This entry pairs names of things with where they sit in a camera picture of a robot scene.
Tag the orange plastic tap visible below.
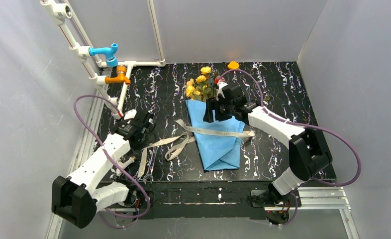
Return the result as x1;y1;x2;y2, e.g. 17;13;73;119
104;65;131;85

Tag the cream printed ribbon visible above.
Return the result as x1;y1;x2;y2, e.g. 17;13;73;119
137;119;255;178

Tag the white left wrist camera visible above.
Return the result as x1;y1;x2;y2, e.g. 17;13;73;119
122;109;137;120

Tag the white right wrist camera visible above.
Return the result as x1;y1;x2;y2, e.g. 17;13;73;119
215;80;228;101

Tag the white pvc pipe frame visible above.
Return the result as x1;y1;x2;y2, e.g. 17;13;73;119
40;0;167;120

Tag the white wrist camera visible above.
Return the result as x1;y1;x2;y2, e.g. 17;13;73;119
122;109;137;120
215;80;228;101

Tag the aluminium extrusion frame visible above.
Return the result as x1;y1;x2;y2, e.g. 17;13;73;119
45;71;359;239

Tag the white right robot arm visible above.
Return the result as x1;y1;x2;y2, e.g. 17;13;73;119
203;82;332;200

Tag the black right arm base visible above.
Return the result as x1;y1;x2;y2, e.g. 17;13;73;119
247;189;301;228

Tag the silver open-end wrench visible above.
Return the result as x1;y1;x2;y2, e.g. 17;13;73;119
143;146;159;184

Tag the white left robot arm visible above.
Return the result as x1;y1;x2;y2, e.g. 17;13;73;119
51;110;155;229

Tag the orange plastic piece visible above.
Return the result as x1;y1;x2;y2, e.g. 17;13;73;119
227;61;240;70

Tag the yellow fake flower bunch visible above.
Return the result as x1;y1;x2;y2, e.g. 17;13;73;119
185;66;217;102

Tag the brown pink fake flower bunch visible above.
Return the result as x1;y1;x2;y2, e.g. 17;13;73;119
212;72;220;100

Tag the blue plastic tap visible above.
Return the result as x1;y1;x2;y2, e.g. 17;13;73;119
89;43;118;67

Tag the small white pipe fitting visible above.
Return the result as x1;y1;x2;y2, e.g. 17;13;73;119
115;156;136;176

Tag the blue wrapping paper sheet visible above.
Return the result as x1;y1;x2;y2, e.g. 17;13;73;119
186;100;245;171

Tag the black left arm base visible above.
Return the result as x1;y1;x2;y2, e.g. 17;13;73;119
114;190;148;226

